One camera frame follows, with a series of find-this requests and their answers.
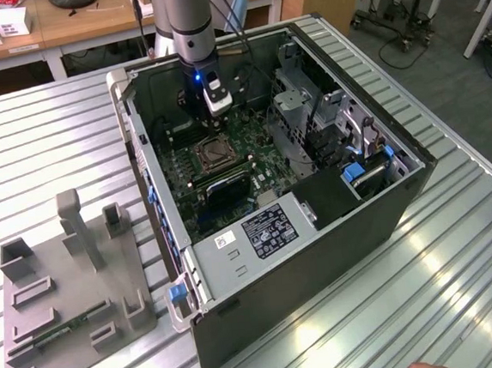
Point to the silver topped CPU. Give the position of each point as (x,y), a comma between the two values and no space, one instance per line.
(217,152)

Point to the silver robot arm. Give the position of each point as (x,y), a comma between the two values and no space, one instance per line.
(192,38)

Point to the CPU socket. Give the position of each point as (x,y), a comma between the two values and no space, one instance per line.
(207,169)

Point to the silver drive cage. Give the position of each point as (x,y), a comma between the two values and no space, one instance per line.
(289,85)

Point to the green motherboard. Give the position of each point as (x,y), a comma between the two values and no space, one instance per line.
(266,165)

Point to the black graphics card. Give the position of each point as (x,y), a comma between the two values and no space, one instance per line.
(227,192)

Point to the wooden desk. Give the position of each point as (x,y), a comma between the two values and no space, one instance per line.
(85,17)

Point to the grey power supply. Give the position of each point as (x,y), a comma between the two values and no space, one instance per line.
(227,263)

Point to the hard disk in blue carrier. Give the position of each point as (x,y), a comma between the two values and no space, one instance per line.
(352,171)

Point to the blue case latch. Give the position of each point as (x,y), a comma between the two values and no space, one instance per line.
(177,294)

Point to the white cardboard box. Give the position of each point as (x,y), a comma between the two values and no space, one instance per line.
(12,19)

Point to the grey parts rack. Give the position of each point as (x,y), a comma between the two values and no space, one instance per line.
(65,286)

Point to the black open PC case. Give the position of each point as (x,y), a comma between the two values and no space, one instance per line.
(304,308)

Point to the green RAM stick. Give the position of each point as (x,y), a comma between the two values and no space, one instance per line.
(62,328)

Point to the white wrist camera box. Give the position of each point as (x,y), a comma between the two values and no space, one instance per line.
(219,104)

